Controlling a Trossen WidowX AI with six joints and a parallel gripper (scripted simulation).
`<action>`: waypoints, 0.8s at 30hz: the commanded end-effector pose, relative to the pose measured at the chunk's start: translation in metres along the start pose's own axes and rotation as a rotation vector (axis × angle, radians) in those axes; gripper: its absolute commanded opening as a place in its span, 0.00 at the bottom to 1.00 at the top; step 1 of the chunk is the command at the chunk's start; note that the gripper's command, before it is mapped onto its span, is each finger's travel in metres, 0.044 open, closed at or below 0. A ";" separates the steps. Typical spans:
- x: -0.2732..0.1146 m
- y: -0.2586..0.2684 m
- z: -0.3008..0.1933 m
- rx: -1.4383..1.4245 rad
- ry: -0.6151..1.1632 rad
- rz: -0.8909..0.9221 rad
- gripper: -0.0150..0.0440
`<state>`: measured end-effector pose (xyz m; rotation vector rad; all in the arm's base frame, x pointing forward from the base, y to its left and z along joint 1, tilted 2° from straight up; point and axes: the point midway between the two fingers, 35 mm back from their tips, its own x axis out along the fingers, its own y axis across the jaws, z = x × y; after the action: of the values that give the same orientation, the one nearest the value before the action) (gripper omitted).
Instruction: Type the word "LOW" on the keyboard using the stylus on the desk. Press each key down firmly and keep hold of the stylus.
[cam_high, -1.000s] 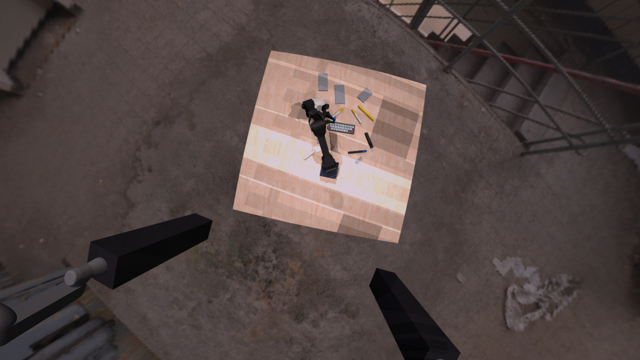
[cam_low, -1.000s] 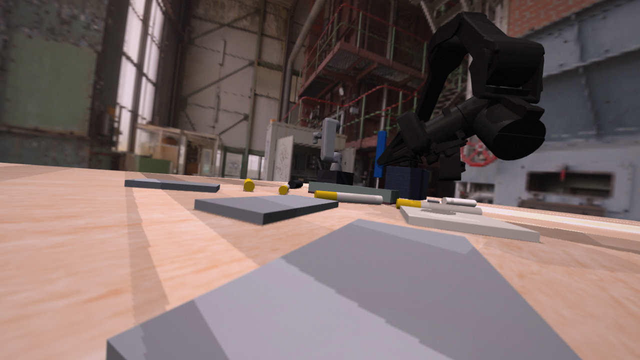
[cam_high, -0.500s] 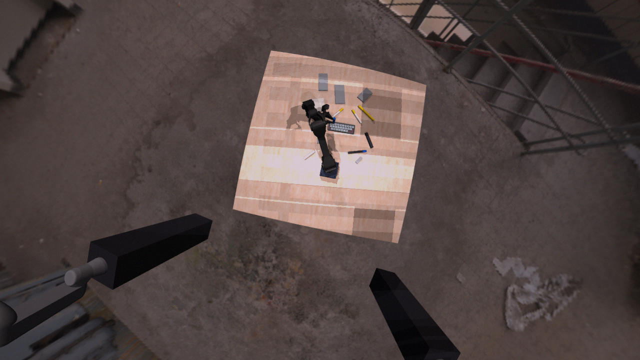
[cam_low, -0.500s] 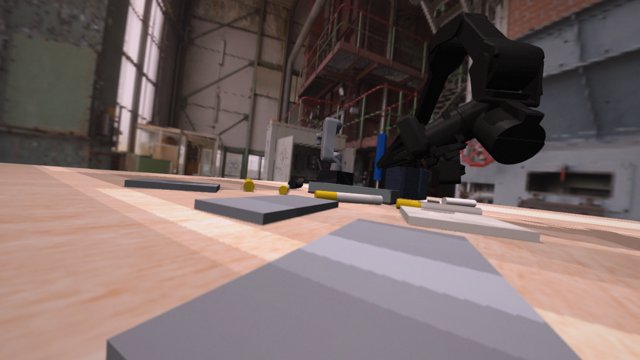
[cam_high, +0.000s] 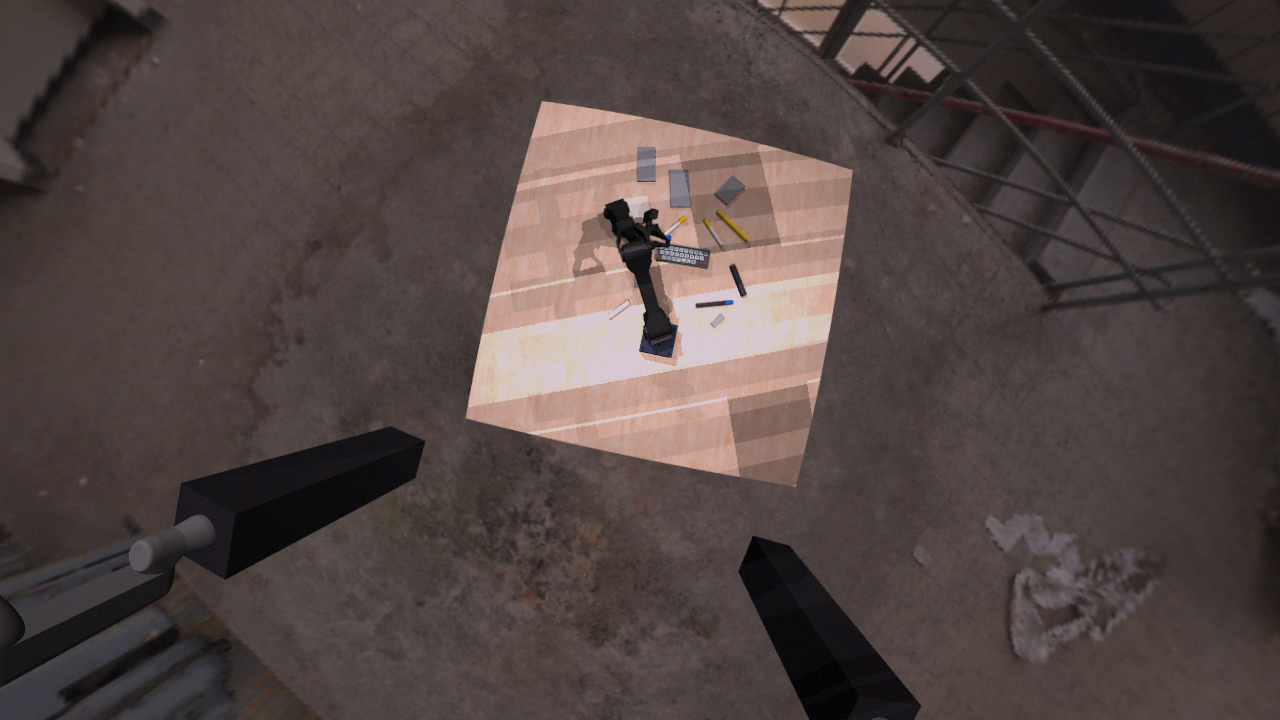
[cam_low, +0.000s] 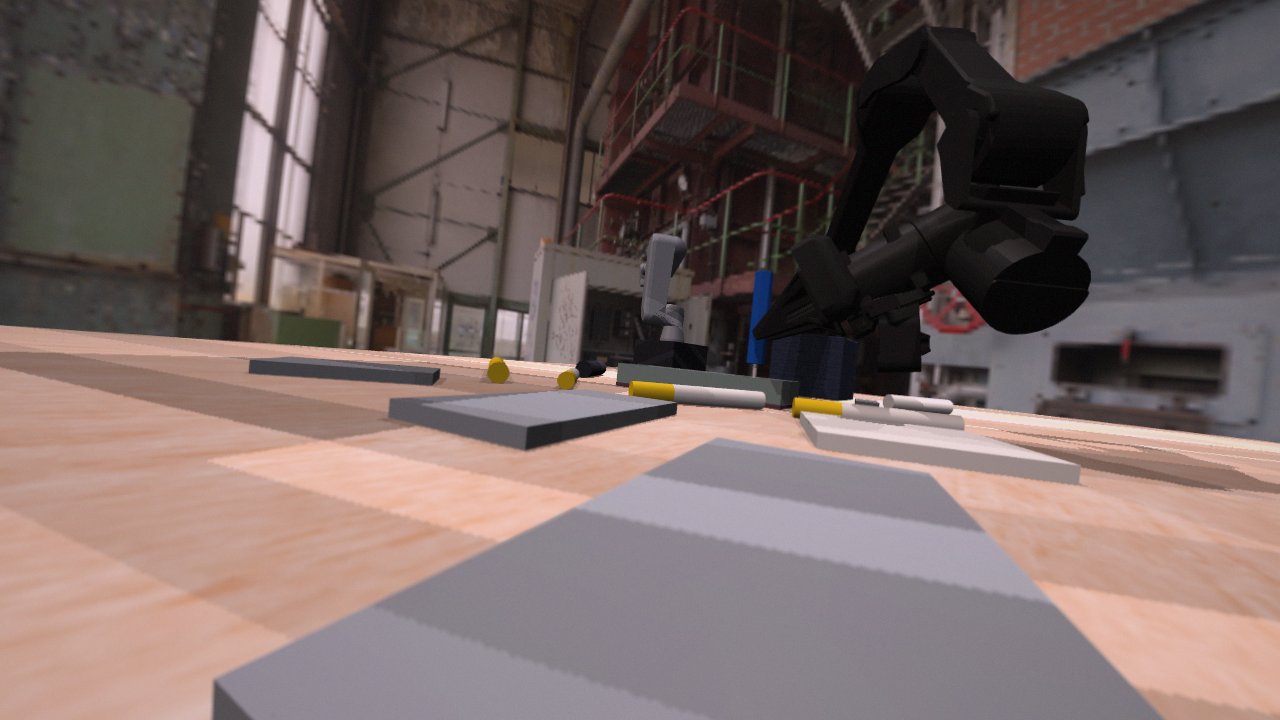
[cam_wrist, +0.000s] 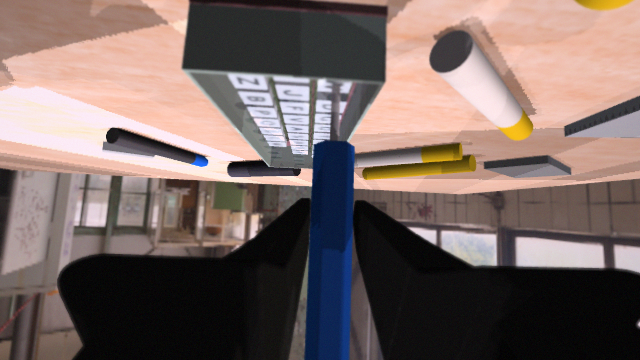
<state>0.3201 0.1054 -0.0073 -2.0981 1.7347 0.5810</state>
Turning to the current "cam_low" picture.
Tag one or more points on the white cylinder with yellow tip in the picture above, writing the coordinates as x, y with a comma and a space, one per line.
695, 395
920, 418
567, 379

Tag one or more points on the blue stylus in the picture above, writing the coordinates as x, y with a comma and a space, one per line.
761, 303

